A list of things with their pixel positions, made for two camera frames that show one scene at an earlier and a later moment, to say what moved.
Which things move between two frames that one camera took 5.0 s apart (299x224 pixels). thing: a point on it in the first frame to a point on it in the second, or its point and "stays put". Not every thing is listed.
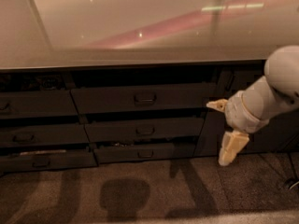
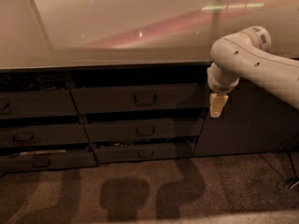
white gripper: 237,113 to 222,85
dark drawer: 51,134 stays put
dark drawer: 191,98 stays put
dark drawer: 69,160 stays put
